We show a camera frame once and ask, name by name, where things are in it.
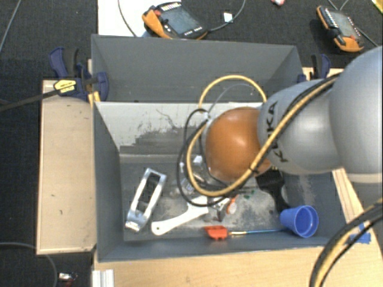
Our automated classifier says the white and orange small tube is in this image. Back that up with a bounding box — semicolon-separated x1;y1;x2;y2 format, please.
226;194;239;216

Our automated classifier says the pale wood board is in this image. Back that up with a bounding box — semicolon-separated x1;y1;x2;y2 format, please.
36;79;98;255

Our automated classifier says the blue plastic cup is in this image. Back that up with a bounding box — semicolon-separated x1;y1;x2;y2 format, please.
279;204;320;239

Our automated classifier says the orange plug with blue cable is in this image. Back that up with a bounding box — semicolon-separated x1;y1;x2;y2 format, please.
203;225;285;242

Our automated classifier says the grey metal bin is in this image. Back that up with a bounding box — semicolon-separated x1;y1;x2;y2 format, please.
90;33;348;263

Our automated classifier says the silver metal frame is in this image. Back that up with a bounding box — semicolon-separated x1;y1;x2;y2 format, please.
124;167;168;233

